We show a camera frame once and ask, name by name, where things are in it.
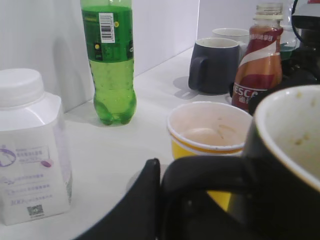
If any black ceramic mug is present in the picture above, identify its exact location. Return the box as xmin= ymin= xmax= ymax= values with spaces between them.
xmin=159 ymin=84 xmax=320 ymax=240

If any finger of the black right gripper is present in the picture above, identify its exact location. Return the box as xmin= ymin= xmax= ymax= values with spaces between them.
xmin=281 ymin=47 xmax=320 ymax=87

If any white plastic milk bottle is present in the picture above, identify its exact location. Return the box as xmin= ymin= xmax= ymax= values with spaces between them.
xmin=0 ymin=68 xmax=73 ymax=226

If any green soda bottle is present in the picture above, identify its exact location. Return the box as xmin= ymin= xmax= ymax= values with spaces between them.
xmin=80 ymin=0 xmax=137 ymax=126

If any clear water bottle green label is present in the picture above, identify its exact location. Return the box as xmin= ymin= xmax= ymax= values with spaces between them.
xmin=280 ymin=0 xmax=299 ymax=61

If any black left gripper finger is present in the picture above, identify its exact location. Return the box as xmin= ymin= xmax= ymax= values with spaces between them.
xmin=77 ymin=158 xmax=161 ymax=240

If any white ceramic mug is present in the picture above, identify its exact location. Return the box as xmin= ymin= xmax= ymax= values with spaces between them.
xmin=212 ymin=28 xmax=250 ymax=59

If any yellow paper cup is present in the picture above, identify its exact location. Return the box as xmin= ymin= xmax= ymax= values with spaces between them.
xmin=166 ymin=100 xmax=254 ymax=213

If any dark grey ceramic mug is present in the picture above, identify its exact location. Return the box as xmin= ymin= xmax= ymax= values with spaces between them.
xmin=188 ymin=37 xmax=240 ymax=95

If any brown Nescafe coffee bottle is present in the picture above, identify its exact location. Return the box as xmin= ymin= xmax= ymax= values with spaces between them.
xmin=231 ymin=2 xmax=284 ymax=111

